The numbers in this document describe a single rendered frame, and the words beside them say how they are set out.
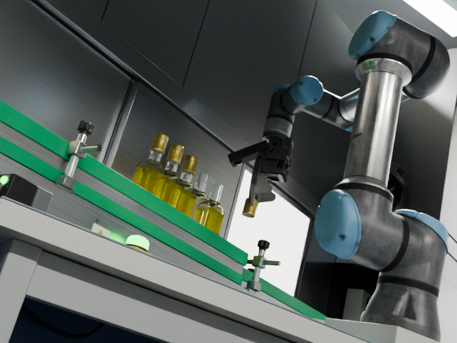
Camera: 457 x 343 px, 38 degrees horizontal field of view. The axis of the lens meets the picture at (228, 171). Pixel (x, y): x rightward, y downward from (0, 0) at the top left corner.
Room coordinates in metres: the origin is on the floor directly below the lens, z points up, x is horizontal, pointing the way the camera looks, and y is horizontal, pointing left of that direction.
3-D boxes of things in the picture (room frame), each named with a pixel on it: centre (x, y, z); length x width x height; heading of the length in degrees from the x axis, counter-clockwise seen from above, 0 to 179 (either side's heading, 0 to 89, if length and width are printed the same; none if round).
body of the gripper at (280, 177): (1.67, -0.11, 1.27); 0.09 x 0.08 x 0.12; 73
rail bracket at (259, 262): (1.60, -0.11, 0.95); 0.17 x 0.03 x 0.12; 48
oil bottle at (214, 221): (1.64, 0.02, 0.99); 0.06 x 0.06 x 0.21; 47
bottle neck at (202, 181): (1.60, 0.06, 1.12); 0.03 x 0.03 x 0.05
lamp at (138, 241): (1.24, 0.13, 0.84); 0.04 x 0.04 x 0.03
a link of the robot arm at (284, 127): (1.67, -0.10, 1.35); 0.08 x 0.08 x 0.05
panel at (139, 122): (1.88, -0.01, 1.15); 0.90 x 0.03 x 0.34; 138
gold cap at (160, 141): (1.47, 0.18, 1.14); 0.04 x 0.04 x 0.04
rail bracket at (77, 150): (1.13, 0.26, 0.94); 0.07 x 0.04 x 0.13; 48
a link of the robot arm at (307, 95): (1.58, -0.15, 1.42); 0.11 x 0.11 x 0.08; 19
